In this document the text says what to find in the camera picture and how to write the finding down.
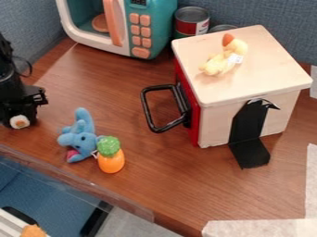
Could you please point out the cabinet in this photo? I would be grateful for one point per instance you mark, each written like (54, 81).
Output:
(247, 80)

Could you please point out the orange toy carrot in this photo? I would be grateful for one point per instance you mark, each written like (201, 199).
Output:
(110, 159)

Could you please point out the toy microwave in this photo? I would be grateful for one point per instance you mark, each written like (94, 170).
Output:
(155, 27)

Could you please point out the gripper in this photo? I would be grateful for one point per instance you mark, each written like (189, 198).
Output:
(22, 100)

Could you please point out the blue plush elephant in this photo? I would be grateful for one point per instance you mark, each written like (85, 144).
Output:
(80, 139)

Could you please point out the yellow plush duck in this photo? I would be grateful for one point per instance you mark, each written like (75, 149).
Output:
(225, 58)

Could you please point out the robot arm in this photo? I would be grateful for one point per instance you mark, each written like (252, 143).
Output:
(9, 71)

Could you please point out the red can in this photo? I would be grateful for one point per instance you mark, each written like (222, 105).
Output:
(190, 24)

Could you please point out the orange toy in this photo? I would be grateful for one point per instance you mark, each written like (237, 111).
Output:
(33, 231)

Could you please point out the black tape strip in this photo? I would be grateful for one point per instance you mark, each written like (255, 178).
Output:
(247, 139)

